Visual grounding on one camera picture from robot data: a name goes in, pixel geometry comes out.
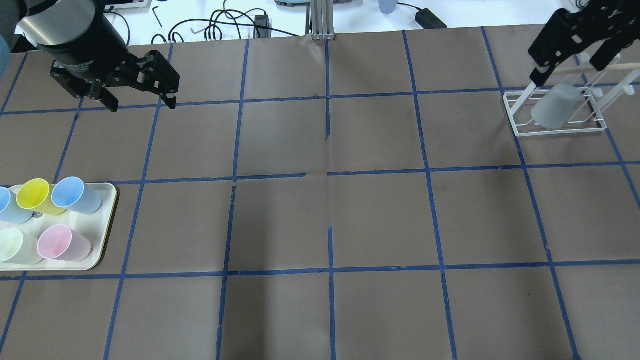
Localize light blue plastic cup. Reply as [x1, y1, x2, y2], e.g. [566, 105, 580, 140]
[51, 177, 102, 215]

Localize grey plastic cup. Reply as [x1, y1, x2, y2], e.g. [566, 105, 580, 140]
[530, 83, 583, 130]

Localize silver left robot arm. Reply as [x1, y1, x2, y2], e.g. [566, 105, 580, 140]
[1, 0, 180, 112]

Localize pale green plastic cup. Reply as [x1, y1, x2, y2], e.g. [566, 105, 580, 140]
[0, 227, 44, 265]

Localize black power adapter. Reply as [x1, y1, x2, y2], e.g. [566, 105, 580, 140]
[414, 7, 448, 30]

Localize cream plastic tray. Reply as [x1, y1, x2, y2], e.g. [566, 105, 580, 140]
[0, 183, 118, 272]

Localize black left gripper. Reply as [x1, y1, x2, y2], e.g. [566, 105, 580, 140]
[38, 14, 180, 113]

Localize white wire cup rack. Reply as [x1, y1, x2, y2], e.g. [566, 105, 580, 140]
[502, 52, 640, 138]

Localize yellow plastic cup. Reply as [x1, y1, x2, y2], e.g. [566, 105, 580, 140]
[16, 178, 66, 216]

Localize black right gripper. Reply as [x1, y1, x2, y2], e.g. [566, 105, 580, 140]
[528, 0, 640, 87]

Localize aluminium frame post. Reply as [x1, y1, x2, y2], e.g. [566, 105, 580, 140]
[309, 0, 336, 41]

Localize pink plastic cup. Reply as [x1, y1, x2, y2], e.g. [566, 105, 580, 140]
[37, 224, 93, 262]

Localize blue cup on desk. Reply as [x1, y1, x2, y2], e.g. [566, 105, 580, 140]
[378, 0, 399, 15]

